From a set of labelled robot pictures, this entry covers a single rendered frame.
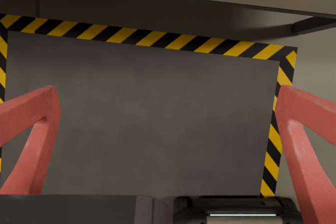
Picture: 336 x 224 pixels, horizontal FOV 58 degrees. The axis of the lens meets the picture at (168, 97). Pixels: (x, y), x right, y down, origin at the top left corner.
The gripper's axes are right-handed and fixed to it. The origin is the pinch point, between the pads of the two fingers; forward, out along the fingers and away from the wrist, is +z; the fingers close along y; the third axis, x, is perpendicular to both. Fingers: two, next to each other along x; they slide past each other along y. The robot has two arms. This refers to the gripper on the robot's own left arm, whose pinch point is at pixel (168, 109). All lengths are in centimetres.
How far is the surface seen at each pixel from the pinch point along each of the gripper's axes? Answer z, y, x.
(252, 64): 92, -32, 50
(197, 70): 91, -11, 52
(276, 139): 77, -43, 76
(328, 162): 73, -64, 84
